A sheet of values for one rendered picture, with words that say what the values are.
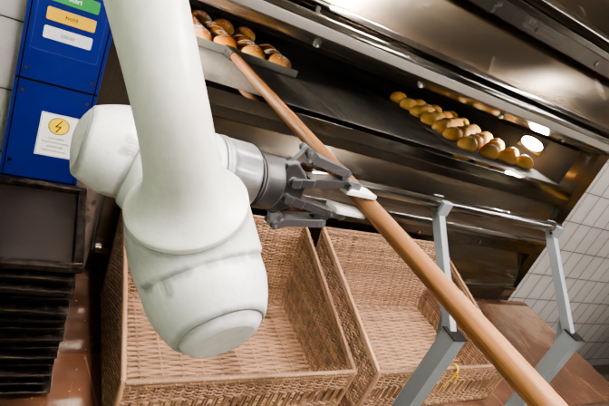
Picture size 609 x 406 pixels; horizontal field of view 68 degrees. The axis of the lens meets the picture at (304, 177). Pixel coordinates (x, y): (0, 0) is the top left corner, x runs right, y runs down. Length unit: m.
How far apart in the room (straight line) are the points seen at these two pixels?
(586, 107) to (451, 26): 0.74
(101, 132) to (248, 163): 0.17
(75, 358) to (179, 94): 0.94
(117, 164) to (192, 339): 0.19
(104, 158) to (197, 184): 0.16
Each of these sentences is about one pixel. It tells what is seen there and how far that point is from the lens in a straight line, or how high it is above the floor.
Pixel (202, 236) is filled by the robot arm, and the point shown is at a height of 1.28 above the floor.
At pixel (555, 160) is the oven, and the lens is 2.31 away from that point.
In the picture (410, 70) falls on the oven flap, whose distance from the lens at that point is 1.20.
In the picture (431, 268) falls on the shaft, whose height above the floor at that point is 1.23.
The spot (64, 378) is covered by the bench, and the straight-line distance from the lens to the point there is 1.16.
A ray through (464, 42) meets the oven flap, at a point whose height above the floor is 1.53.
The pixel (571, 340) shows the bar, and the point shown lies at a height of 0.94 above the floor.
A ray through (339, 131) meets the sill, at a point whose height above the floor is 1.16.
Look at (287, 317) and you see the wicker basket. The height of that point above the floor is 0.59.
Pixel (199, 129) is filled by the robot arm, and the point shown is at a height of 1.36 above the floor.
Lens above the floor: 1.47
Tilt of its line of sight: 21 degrees down
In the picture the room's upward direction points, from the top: 24 degrees clockwise
